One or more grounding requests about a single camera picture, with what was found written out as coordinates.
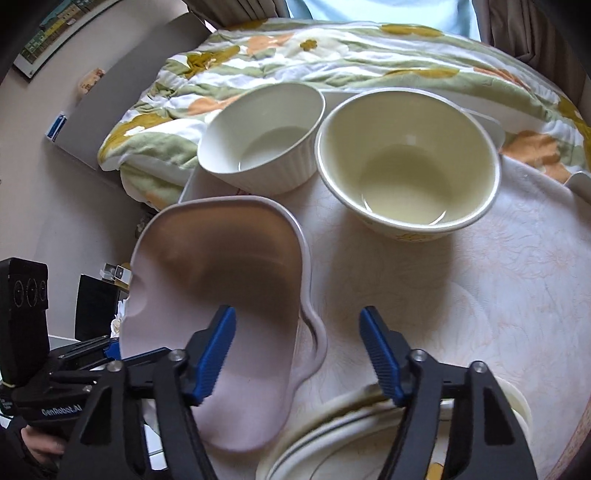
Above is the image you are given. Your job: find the blue white card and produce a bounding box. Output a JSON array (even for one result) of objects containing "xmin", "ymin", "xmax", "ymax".
[{"xmin": 45, "ymin": 114, "xmax": 69, "ymax": 140}]

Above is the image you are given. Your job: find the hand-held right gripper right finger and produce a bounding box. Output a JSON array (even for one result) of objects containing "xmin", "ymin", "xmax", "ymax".
[{"xmin": 359, "ymin": 306, "xmax": 539, "ymax": 480}]

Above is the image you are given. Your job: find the small pink figurine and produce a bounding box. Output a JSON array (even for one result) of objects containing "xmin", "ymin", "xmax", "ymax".
[{"xmin": 79, "ymin": 67, "xmax": 107, "ymax": 94}]

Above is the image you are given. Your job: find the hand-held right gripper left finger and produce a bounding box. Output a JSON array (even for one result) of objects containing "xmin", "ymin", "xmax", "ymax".
[{"xmin": 58, "ymin": 305, "xmax": 238, "ymax": 480}]

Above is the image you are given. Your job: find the cream bowl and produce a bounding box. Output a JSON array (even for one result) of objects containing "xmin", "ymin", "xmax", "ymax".
[{"xmin": 315, "ymin": 89, "xmax": 502, "ymax": 241}]

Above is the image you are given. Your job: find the pink irregular plate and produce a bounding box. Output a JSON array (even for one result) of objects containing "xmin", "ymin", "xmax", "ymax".
[{"xmin": 117, "ymin": 195, "xmax": 328, "ymax": 453}]

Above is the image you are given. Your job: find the grey white plate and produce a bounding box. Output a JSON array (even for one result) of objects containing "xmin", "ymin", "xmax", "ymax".
[{"xmin": 255, "ymin": 385, "xmax": 467, "ymax": 480}]

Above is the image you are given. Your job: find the grey headboard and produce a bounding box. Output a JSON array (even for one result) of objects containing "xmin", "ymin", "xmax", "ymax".
[{"xmin": 44, "ymin": 11, "xmax": 214, "ymax": 188}]

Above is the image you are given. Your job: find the black box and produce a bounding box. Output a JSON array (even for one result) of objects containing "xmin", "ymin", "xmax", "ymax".
[{"xmin": 75, "ymin": 274, "xmax": 124, "ymax": 343}]

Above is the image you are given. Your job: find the white tablecloth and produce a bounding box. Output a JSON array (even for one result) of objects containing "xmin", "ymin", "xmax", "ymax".
[{"xmin": 175, "ymin": 152, "xmax": 591, "ymax": 480}]

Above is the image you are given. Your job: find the crumpled white tissue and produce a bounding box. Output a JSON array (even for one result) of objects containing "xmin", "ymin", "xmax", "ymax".
[{"xmin": 110, "ymin": 299, "xmax": 129, "ymax": 335}]

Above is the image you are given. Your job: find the white ribbed bowl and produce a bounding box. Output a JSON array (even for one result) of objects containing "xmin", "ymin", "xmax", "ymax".
[{"xmin": 197, "ymin": 82, "xmax": 326, "ymax": 195}]

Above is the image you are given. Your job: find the brown curtain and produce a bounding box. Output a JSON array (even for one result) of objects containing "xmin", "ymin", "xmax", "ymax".
[
  {"xmin": 184, "ymin": 0, "xmax": 289, "ymax": 29},
  {"xmin": 478, "ymin": 0, "xmax": 575, "ymax": 95}
]

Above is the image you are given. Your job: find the floral blanket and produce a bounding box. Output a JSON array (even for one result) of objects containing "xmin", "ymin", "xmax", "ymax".
[{"xmin": 96, "ymin": 17, "xmax": 591, "ymax": 210}]

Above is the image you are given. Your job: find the small white box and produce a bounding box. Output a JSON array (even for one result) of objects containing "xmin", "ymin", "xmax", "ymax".
[{"xmin": 100, "ymin": 262, "xmax": 134, "ymax": 291}]

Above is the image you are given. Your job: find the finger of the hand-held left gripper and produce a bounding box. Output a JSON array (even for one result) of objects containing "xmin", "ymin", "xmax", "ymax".
[
  {"xmin": 121, "ymin": 347, "xmax": 174, "ymax": 373},
  {"xmin": 48, "ymin": 336, "xmax": 123, "ymax": 361}
]

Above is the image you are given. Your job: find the light blue cloth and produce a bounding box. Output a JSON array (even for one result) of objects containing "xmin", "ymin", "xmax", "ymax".
[{"xmin": 285, "ymin": 0, "xmax": 482, "ymax": 41}]

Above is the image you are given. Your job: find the person's left hand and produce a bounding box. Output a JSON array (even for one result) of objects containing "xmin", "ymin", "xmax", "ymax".
[{"xmin": 21, "ymin": 425, "xmax": 69, "ymax": 470}]

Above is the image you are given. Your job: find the framed houses picture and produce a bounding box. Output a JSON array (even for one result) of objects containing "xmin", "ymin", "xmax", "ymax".
[{"xmin": 13, "ymin": 0, "xmax": 123, "ymax": 80}]

